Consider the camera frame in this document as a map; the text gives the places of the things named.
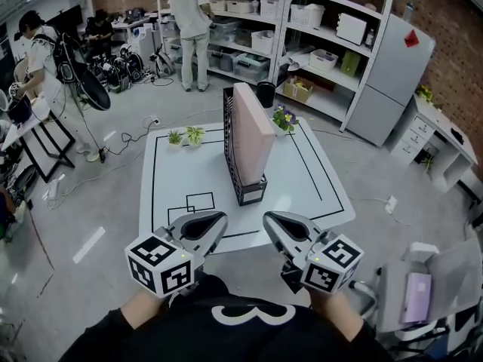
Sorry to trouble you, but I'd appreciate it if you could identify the black floor cable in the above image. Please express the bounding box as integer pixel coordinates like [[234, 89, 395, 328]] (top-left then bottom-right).
[[98, 124, 152, 164]]

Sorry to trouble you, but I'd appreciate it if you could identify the yellow flower plant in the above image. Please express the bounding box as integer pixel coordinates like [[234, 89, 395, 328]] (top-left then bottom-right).
[[416, 84, 435, 103]]

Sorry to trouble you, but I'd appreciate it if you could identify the lilac notebook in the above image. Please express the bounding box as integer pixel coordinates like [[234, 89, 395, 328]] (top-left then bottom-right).
[[399, 272, 432, 325]]

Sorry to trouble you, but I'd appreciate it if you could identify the black bucket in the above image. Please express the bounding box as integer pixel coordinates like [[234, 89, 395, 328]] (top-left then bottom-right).
[[7, 96, 33, 124]]

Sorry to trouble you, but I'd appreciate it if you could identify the green box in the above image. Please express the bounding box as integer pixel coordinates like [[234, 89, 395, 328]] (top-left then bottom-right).
[[340, 50, 361, 77]]

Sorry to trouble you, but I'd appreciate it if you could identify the white metal shelving unit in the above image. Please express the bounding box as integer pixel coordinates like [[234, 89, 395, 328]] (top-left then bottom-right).
[[155, 0, 398, 133]]

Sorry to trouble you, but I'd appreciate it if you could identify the purple flower potted plant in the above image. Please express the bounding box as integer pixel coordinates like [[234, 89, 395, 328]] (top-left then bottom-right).
[[272, 103, 300, 137]]

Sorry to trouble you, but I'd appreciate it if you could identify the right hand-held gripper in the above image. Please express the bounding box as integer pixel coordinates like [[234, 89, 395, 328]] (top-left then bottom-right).
[[262, 210, 365, 295]]

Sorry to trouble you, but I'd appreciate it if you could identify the clear plastic storage bin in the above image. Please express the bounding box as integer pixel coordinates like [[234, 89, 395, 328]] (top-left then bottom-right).
[[232, 52, 271, 83], [207, 48, 239, 72]]

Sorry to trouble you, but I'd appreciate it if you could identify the small green potted plant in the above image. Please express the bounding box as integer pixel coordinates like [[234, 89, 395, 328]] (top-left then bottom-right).
[[166, 129, 185, 149]]

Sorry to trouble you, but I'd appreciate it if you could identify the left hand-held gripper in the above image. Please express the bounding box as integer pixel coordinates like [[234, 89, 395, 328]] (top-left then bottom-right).
[[125, 210, 229, 301]]

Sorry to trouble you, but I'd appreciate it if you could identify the grey fridge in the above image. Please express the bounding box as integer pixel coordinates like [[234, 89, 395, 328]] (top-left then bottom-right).
[[344, 13, 437, 147]]

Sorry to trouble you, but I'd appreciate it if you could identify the person's right forearm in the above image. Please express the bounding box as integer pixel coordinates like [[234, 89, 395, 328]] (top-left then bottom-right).
[[308, 290, 366, 331]]

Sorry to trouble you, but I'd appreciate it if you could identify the white box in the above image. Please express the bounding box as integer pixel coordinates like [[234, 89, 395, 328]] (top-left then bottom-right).
[[335, 12, 369, 46]]

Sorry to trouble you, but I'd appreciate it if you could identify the cardboard box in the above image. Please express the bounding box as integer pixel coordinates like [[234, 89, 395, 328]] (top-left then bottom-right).
[[283, 76, 315, 103]]

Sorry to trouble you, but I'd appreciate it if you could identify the pink folder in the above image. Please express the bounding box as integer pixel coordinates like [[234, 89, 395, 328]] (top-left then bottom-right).
[[232, 82, 276, 185]]

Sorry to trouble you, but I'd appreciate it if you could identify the black round reflector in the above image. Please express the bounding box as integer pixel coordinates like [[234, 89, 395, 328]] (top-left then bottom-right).
[[78, 69, 112, 112]]

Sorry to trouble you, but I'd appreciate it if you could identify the white desk with drawers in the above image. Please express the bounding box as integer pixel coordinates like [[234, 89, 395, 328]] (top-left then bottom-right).
[[389, 94, 479, 194]]

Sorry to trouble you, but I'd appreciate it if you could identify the pile of black equipment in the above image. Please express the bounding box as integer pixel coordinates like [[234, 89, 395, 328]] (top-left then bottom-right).
[[88, 46, 145, 93]]

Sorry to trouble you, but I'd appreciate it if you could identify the person's left forearm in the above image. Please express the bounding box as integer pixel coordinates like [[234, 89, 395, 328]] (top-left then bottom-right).
[[119, 287, 171, 330]]

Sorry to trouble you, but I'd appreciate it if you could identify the person's black shirt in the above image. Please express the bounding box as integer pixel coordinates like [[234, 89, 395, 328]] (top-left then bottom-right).
[[58, 271, 395, 362]]

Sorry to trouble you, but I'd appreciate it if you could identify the black mesh file holder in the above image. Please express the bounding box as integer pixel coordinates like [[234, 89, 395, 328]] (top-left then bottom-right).
[[222, 86, 269, 207]]

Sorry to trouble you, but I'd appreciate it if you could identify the variegated leaf potted plant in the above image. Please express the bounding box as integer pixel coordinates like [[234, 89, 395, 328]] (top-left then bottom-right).
[[185, 126, 207, 148]]

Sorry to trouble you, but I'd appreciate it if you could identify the black waste bin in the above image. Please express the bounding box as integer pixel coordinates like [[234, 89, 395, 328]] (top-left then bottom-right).
[[257, 81, 277, 109]]

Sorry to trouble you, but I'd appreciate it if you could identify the black frame side table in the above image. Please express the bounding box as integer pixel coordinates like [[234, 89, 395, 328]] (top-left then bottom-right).
[[0, 95, 77, 184]]

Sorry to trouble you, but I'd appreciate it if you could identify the grey office chair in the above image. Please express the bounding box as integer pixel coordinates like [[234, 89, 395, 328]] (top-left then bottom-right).
[[354, 238, 483, 345]]

